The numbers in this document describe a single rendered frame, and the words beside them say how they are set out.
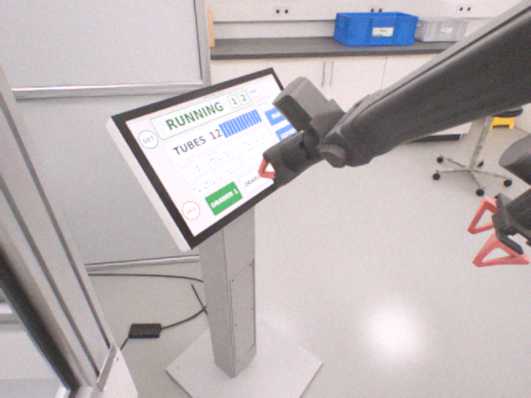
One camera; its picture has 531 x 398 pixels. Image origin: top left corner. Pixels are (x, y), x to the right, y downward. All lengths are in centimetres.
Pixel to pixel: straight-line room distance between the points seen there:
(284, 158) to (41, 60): 125
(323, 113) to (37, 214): 36
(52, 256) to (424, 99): 39
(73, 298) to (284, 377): 122
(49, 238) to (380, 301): 171
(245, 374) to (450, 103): 141
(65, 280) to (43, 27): 127
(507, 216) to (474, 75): 44
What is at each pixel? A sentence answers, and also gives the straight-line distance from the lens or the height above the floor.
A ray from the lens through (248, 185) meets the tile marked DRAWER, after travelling 81.
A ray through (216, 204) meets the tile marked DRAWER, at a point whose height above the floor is 100.
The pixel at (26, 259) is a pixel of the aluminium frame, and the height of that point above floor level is 121.
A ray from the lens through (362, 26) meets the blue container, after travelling 317.
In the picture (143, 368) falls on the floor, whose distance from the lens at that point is 171.
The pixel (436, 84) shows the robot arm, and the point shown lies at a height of 136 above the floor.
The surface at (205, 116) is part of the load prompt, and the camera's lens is 82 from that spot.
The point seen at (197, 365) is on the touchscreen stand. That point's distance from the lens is 162.
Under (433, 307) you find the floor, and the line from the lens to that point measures 201.
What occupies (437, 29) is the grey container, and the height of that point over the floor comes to 100.
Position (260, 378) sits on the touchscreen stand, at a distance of 157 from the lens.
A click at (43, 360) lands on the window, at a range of 47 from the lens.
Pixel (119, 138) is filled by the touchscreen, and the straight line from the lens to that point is 73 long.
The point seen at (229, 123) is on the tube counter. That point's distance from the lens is 84.
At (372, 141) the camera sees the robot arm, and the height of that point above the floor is 128.
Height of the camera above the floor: 143
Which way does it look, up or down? 33 degrees down
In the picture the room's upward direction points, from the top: straight up
